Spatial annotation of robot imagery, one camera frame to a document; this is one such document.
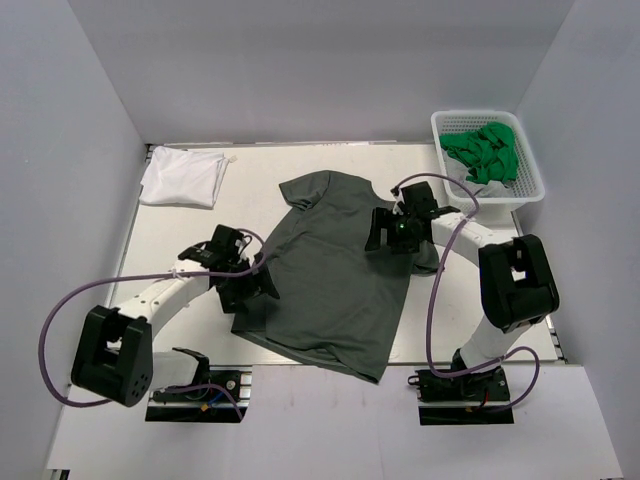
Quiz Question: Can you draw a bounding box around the white folded t-shirt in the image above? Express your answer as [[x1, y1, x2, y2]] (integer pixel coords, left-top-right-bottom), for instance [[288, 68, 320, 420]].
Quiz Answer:
[[139, 146, 235, 209]]

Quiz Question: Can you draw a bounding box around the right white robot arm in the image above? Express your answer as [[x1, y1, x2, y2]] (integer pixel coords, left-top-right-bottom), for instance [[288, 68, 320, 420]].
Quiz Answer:
[[365, 182, 560, 399]]

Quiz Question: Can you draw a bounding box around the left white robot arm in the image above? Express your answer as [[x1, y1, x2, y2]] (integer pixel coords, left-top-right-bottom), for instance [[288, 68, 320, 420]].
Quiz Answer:
[[71, 225, 279, 407]]

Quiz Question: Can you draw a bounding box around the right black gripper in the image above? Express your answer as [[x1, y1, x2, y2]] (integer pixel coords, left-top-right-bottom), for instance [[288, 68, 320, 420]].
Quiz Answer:
[[365, 207, 420, 254]]

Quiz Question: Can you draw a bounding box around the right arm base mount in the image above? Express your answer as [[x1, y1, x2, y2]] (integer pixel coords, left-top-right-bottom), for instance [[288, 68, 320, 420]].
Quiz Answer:
[[407, 367, 514, 426]]

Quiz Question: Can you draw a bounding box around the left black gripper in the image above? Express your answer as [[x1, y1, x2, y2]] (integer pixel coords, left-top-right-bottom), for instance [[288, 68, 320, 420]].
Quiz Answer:
[[216, 252, 279, 314]]

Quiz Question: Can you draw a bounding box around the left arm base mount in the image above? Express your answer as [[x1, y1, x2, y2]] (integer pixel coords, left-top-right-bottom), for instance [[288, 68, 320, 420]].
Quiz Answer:
[[145, 366, 252, 424]]

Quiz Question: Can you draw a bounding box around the grey t-shirt in basket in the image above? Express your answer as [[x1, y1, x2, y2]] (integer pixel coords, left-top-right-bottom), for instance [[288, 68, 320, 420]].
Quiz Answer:
[[445, 160, 512, 198]]

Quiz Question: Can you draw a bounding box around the white plastic basket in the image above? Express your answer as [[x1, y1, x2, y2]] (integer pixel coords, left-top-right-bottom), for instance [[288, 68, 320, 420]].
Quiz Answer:
[[431, 110, 545, 216]]

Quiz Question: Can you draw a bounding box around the green t-shirt in basket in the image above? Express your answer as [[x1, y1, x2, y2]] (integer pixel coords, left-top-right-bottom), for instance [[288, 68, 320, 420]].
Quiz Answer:
[[439, 122, 519, 185]]

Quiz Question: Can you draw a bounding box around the dark grey t-shirt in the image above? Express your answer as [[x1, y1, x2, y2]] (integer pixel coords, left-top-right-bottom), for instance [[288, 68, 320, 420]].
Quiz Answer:
[[231, 170, 439, 383]]

